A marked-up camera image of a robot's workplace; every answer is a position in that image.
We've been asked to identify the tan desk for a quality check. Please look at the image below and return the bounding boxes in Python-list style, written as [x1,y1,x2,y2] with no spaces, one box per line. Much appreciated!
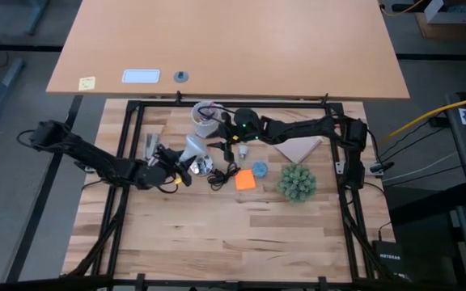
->
[45,0,411,101]

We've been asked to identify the orange sticky note pad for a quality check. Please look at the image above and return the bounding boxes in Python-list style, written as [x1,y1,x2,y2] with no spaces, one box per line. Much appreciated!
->
[234,168,257,192]

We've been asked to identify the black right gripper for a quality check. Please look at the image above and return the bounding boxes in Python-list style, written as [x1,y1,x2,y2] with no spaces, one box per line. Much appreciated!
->
[206,107,269,165]

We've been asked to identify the white textured mug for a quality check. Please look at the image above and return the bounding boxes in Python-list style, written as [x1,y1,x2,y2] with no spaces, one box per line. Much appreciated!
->
[191,100,226,139]

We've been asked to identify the grey box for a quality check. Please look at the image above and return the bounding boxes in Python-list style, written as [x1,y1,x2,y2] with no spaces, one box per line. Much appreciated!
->
[423,0,466,25]

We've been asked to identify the blue patterned bowl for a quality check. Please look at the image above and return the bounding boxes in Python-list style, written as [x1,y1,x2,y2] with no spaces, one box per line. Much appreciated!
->
[252,161,269,179]

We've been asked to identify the black network switch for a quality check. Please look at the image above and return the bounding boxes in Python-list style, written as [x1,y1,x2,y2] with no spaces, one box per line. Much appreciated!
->
[372,239,406,280]

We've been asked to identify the yellow sticky note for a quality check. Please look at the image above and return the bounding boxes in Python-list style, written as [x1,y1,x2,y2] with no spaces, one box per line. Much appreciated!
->
[78,76,96,92]

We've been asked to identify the chrome lamp socket base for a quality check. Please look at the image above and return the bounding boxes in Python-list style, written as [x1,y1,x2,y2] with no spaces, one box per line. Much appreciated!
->
[189,154,214,177]

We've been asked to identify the white flood light bulb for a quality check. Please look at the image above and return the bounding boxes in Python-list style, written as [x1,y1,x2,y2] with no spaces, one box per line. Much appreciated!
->
[178,135,210,165]

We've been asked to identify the cardboard box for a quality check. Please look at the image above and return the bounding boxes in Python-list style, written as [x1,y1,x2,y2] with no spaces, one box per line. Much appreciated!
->
[414,0,466,40]

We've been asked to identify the yellow cable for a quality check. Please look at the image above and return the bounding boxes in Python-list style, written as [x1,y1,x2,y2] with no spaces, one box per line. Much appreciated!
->
[382,93,466,141]

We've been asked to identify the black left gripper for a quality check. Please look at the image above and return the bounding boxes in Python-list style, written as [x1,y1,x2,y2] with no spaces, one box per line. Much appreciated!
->
[134,144,193,192]

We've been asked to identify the black power cord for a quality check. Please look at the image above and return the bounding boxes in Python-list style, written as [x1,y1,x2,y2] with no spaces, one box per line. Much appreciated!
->
[206,160,242,192]

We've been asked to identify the white label card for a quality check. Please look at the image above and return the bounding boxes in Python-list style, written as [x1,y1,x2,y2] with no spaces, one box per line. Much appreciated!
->
[121,69,162,85]

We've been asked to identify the green succulent in patterned pot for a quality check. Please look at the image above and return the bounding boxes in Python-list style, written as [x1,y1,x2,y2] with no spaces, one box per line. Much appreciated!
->
[276,162,318,204]

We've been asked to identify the black aluminium table frame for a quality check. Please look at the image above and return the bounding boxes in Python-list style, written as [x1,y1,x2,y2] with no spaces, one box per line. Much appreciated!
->
[58,91,414,291]

